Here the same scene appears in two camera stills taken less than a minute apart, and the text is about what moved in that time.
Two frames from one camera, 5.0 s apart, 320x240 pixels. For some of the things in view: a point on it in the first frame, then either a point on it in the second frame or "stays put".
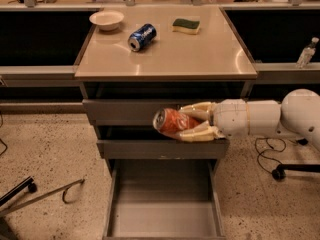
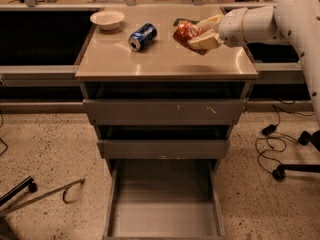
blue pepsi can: [142, 37] stays put
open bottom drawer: [163, 199] stays put
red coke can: [174, 122] to [185, 31]
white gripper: [230, 118] to [231, 26]
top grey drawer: [137, 103] stays put
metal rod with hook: [66, 188] stays put
